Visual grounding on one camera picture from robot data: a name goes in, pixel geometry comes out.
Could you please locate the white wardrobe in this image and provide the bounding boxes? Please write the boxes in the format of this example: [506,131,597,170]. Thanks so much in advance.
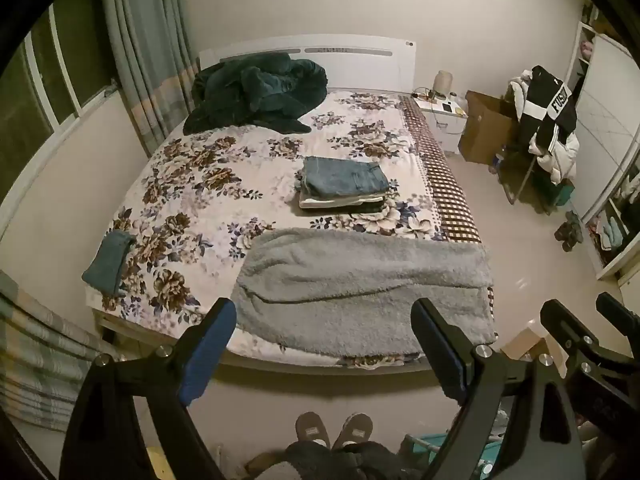
[564,2,640,281]

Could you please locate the floral bed blanket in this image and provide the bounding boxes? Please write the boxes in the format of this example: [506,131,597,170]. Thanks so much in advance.
[85,87,498,368]

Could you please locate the grey fluffy towel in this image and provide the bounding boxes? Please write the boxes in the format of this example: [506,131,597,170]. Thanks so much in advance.
[231,227,498,358]

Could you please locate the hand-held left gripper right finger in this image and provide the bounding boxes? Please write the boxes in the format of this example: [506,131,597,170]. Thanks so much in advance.
[410,297,586,480]

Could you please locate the teal rack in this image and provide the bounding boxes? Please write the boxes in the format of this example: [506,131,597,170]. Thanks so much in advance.
[399,429,503,480]

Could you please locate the person's left slipper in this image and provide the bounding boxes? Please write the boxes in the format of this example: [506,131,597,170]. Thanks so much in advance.
[295,411,332,453]

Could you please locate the person's legs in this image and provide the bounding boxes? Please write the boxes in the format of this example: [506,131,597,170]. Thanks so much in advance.
[282,439,418,480]

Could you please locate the white bed headboard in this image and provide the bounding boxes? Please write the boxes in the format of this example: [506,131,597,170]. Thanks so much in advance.
[198,34,417,93]

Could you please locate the folded white pants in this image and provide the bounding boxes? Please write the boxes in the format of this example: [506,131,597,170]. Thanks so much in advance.
[298,191,388,210]

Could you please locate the window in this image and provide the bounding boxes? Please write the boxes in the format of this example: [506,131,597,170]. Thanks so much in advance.
[0,0,118,201]

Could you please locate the folded dark pants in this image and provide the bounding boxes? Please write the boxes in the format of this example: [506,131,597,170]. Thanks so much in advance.
[350,197,387,217]

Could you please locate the pair of grey slippers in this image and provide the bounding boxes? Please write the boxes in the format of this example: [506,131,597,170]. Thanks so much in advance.
[554,210,584,252]

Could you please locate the chair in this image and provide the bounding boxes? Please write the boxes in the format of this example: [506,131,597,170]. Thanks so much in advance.
[500,145,576,213]

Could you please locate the plaid cloth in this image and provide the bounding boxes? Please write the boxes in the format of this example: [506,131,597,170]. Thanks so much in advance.
[0,270,123,432]

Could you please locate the large cardboard box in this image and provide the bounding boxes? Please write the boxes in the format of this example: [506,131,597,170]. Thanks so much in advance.
[457,90,522,166]

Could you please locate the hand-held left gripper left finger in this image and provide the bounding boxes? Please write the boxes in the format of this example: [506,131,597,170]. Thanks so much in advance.
[59,297,237,480]

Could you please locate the small cardboard box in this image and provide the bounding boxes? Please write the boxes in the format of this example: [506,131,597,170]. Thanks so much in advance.
[500,327,552,362]

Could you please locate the small folded blue jeans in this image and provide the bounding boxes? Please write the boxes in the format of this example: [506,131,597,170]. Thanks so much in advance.
[81,231,137,297]

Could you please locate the black and white jacket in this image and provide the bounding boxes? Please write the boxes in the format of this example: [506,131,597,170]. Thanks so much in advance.
[517,65,579,157]

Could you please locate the white nightstand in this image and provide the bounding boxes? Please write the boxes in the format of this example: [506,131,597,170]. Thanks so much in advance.
[412,94,469,156]

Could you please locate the dark green duvet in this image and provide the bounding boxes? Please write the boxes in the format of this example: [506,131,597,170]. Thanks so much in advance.
[182,52,328,136]

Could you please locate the grey green curtain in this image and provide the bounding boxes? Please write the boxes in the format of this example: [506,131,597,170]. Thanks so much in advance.
[100,0,201,157]

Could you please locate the stack of folded clothes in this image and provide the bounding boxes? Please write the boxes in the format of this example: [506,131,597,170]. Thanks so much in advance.
[300,156,391,197]

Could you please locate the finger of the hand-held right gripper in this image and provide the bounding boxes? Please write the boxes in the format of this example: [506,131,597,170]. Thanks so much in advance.
[540,299,601,367]
[595,291,640,348]

